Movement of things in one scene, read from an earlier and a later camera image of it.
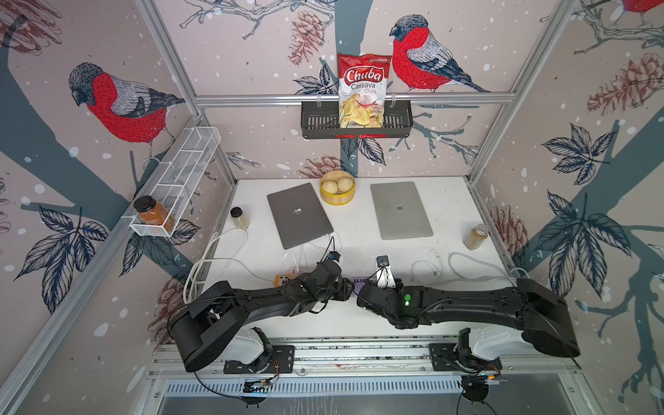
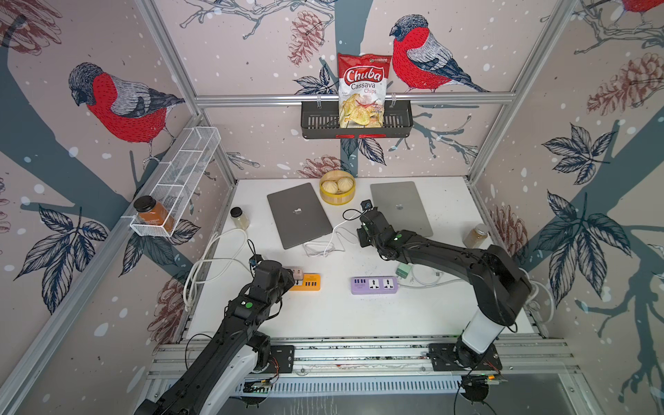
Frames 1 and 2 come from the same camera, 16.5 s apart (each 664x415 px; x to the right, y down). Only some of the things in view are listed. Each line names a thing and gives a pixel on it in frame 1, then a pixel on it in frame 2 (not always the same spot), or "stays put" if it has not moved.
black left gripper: (345, 292) → (287, 277)
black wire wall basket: (322, 120) stays put
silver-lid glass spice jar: (475, 237) stays put
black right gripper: (394, 284) → (360, 237)
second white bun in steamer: (345, 183) stays put
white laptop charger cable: (302, 247) → (337, 226)
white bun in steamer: (329, 186) stays put
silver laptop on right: (399, 211) stays put
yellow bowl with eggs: (337, 188) stays put
